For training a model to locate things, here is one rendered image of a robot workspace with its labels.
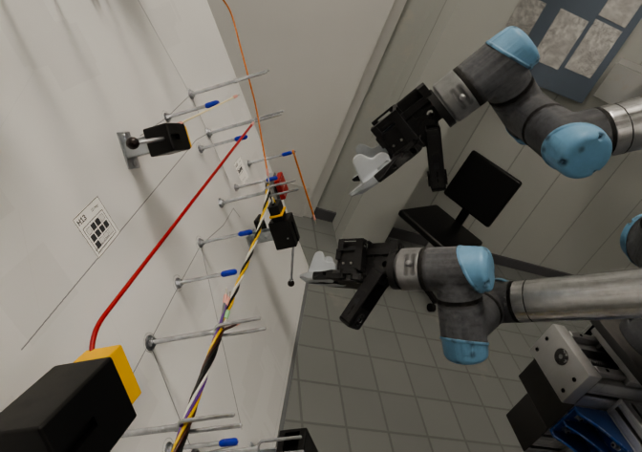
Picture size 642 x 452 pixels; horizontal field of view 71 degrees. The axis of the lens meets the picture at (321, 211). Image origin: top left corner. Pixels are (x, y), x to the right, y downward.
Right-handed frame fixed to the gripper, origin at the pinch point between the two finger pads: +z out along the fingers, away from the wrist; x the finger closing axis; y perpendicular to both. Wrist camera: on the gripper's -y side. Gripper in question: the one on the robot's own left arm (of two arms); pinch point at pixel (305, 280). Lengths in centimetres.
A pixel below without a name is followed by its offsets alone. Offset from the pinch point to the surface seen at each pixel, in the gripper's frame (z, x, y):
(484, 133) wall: 8, -198, 146
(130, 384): -20, 50, -20
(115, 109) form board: -1.2, 47.8, 9.9
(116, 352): -20, 52, -17
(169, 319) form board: -3.7, 34.3, -13.1
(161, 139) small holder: -8.5, 45.3, 5.7
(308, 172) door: 108, -144, 106
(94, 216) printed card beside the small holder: -5.2, 48.5, -4.6
